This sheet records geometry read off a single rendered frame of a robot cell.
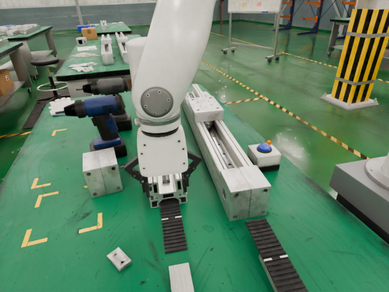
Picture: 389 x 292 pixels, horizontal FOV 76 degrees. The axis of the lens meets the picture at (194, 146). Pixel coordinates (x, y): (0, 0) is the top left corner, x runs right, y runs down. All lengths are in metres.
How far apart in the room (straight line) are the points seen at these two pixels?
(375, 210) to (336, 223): 0.09
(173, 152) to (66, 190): 0.44
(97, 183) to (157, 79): 0.46
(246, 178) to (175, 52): 0.39
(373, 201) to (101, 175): 0.69
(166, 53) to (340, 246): 0.54
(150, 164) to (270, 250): 0.30
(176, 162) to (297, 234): 0.33
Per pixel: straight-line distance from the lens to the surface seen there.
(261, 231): 0.60
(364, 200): 0.76
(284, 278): 0.54
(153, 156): 0.51
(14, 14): 16.02
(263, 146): 0.82
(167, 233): 0.63
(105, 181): 0.76
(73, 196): 0.82
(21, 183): 0.96
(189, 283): 0.53
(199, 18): 0.39
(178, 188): 0.68
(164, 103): 0.37
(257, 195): 0.63
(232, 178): 0.63
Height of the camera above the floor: 1.26
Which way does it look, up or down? 30 degrees down
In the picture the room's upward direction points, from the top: 2 degrees counter-clockwise
